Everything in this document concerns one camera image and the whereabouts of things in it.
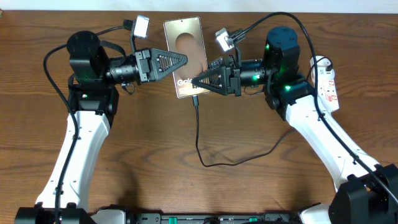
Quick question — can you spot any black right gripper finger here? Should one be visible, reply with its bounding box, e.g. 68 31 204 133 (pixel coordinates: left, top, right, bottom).
208 57 224 70
192 67 230 95

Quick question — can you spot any black USB charging cable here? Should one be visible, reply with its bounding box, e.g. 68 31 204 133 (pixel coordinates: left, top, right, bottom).
192 57 334 168

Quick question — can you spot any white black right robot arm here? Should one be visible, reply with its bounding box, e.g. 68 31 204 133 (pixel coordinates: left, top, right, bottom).
192 27 397 223

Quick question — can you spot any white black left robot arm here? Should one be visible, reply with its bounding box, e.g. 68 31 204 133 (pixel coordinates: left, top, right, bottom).
15 30 188 223

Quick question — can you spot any white power strip socket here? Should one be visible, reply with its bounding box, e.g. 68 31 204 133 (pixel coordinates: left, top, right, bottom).
315 55 339 113

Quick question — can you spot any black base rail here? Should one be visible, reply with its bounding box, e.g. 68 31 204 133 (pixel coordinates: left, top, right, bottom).
126 212 302 224

